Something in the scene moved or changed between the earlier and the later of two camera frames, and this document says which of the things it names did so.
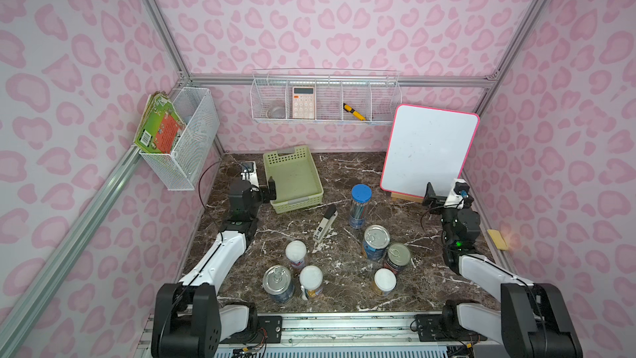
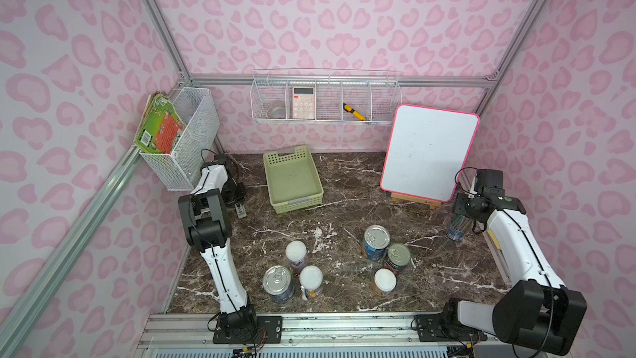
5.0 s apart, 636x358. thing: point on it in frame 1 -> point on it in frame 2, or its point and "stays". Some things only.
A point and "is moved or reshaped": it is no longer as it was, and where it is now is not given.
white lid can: (385, 281) stays
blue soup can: (376, 239) stays
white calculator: (303, 102) stays
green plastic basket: (298, 184) stays
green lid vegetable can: (398, 254) stays
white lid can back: (296, 252) stays
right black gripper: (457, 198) -> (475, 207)
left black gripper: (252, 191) -> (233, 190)
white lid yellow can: (311, 280) stays
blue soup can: (278, 283) stays
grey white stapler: (326, 224) is moved or reshaped
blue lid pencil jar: (361, 195) is moved or reshaped
